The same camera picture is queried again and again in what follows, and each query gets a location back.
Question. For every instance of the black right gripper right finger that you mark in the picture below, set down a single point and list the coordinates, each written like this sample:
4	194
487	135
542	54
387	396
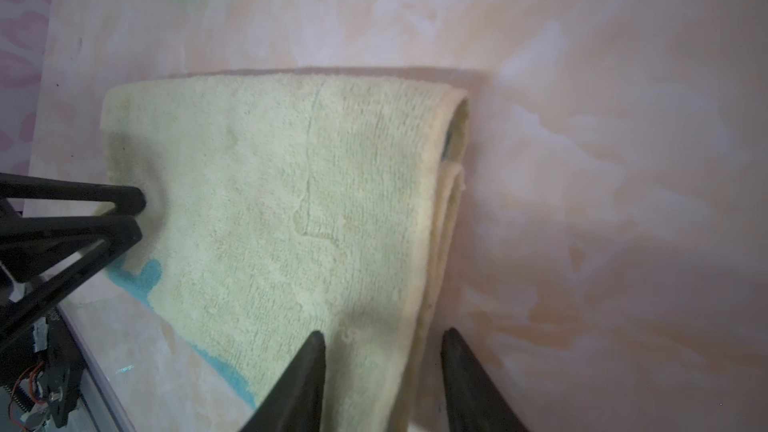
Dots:
473	402

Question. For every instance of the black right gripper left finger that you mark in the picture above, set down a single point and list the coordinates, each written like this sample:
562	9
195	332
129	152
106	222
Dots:
295	402

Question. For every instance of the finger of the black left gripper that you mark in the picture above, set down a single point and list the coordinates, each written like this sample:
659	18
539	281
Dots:
127	200
56	256

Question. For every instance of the pale yellow teal towel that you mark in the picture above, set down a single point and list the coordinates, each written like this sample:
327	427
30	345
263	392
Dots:
282	204

